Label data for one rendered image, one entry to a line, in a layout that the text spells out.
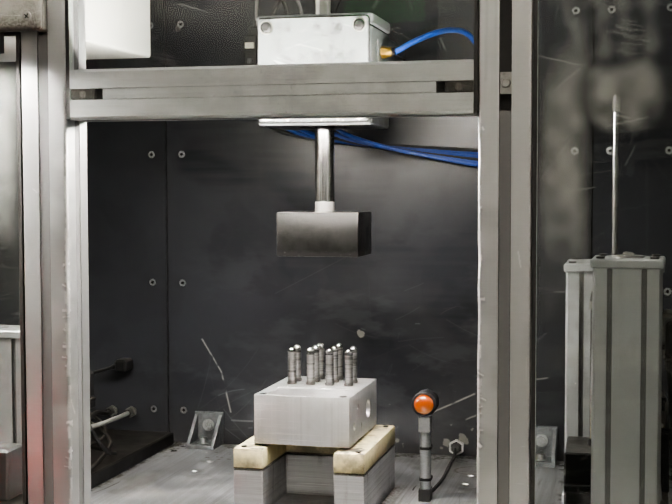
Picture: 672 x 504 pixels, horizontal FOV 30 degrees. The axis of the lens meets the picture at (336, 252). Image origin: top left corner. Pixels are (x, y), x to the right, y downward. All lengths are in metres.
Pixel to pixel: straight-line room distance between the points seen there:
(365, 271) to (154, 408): 0.33
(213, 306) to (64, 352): 0.43
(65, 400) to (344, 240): 0.31
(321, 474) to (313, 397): 0.11
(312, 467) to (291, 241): 0.23
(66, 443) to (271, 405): 0.20
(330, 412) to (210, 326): 0.39
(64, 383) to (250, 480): 0.21
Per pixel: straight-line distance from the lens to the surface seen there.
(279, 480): 1.29
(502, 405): 1.06
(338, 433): 1.21
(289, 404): 1.22
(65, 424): 1.18
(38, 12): 1.17
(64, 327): 1.16
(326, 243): 1.26
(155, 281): 1.59
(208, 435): 1.59
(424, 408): 1.27
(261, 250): 1.54
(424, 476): 1.30
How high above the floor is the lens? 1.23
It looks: 3 degrees down
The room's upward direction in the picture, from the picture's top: straight up
